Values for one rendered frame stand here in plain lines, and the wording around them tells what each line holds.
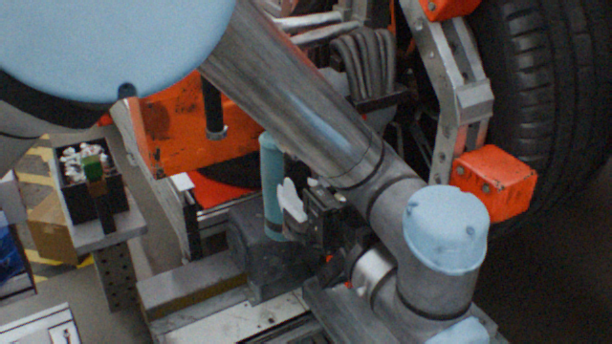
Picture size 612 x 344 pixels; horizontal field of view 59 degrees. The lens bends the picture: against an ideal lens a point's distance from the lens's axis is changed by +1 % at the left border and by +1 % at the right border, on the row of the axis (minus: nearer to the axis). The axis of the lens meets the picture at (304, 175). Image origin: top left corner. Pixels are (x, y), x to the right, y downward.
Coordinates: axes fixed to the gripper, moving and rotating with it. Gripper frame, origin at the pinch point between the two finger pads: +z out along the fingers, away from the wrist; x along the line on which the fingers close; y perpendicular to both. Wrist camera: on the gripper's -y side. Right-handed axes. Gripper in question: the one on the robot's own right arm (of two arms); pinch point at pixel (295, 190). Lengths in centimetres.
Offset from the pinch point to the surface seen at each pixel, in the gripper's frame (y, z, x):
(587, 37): 19.3, -10.9, -41.7
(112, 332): -83, 63, 30
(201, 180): -56, 87, -10
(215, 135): -6.8, 32.0, 1.0
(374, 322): -61, 13, -29
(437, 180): -0.7, -7.4, -21.0
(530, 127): 9.7, -14.4, -29.7
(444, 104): 12.3, -6.8, -20.3
